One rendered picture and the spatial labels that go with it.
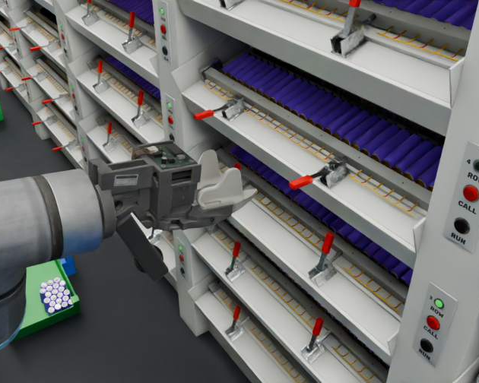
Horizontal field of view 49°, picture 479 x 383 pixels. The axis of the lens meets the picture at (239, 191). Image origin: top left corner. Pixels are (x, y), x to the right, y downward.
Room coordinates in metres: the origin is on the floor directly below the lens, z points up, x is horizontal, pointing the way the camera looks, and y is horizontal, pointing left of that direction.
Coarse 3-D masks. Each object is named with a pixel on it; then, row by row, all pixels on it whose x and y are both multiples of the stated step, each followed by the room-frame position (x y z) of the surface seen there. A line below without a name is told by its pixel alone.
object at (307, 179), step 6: (330, 168) 0.66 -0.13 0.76; (312, 174) 0.65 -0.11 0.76; (318, 174) 0.65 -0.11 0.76; (324, 174) 0.65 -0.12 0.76; (294, 180) 0.63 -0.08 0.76; (300, 180) 0.63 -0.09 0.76; (306, 180) 0.63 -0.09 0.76; (312, 180) 0.64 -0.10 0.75; (294, 186) 0.62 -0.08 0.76; (300, 186) 0.63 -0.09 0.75
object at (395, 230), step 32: (192, 64) 1.02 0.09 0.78; (224, 64) 1.06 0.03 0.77; (192, 96) 0.98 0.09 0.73; (224, 96) 0.95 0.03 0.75; (224, 128) 0.88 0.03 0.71; (256, 128) 0.83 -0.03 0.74; (288, 160) 0.73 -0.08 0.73; (320, 160) 0.71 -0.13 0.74; (320, 192) 0.66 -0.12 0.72; (352, 192) 0.63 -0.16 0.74; (384, 192) 0.62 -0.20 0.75; (352, 224) 0.62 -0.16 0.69; (384, 224) 0.56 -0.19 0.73; (416, 224) 0.55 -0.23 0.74; (416, 256) 0.51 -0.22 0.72
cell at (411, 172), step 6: (432, 150) 0.65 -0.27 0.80; (438, 150) 0.65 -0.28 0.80; (426, 156) 0.64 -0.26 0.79; (432, 156) 0.64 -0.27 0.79; (438, 156) 0.64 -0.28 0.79; (420, 162) 0.63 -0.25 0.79; (426, 162) 0.63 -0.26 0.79; (432, 162) 0.63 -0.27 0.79; (408, 168) 0.63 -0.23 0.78; (414, 168) 0.62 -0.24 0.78; (420, 168) 0.62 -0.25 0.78; (426, 168) 0.63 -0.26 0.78; (414, 174) 0.62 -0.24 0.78; (420, 174) 0.62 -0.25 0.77
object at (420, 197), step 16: (208, 80) 1.01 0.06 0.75; (224, 80) 0.96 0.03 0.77; (240, 96) 0.91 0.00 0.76; (256, 96) 0.88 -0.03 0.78; (256, 112) 0.85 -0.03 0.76; (272, 112) 0.83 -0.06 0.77; (288, 112) 0.81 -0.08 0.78; (288, 128) 0.79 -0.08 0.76; (304, 128) 0.76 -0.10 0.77; (320, 144) 0.73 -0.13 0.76; (336, 144) 0.71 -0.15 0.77; (352, 160) 0.67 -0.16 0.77; (368, 160) 0.66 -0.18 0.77; (352, 176) 0.65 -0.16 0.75; (384, 176) 0.62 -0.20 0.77; (400, 176) 0.61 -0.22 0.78; (400, 192) 0.60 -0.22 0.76; (416, 192) 0.58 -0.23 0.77
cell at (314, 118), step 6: (330, 102) 0.82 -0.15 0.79; (336, 102) 0.81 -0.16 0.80; (342, 102) 0.82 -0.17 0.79; (324, 108) 0.80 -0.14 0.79; (330, 108) 0.80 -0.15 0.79; (312, 114) 0.80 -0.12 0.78; (318, 114) 0.79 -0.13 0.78; (324, 114) 0.80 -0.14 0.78; (312, 120) 0.79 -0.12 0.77; (318, 120) 0.79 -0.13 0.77
